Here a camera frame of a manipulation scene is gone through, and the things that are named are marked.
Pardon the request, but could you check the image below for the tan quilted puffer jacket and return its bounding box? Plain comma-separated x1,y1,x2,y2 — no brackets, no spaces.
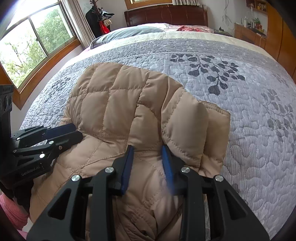
30,63,230,240

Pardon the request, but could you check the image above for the coat rack with clothes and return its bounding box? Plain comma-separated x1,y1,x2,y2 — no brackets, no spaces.
85,0,114,38

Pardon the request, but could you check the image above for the wooden rear window frame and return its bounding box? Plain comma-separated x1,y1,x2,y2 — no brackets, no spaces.
125,0,173,10

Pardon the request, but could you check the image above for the wooden wardrobe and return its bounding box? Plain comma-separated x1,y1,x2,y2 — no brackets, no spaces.
264,1,295,80

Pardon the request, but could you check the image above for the wooden side window frame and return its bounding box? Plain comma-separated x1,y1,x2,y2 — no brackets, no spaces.
1,1,80,109

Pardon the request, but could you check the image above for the pink quilted garment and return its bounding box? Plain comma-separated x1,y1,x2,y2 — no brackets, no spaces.
0,193,29,231

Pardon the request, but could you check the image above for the grey floral quilted bedspread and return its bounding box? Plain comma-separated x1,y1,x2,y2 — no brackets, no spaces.
22,32,295,238

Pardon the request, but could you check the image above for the rear window curtain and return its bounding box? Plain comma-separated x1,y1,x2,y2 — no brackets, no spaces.
172,0,201,6

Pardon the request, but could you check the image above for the dark wooden headboard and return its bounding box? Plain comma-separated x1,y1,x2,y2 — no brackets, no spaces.
125,4,208,27

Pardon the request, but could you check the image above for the side window curtain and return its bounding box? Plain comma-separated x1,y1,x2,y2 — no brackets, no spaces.
61,0,95,49

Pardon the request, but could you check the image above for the red patterned cloth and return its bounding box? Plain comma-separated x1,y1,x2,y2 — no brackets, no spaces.
177,25,214,33

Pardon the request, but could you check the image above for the grey pillow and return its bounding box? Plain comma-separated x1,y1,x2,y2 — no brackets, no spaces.
89,26,164,49

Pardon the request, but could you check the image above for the wall shelf with items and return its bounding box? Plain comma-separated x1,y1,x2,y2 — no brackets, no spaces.
246,0,267,14

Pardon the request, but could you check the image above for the wooden desk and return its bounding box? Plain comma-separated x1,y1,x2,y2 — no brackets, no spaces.
234,23,266,49

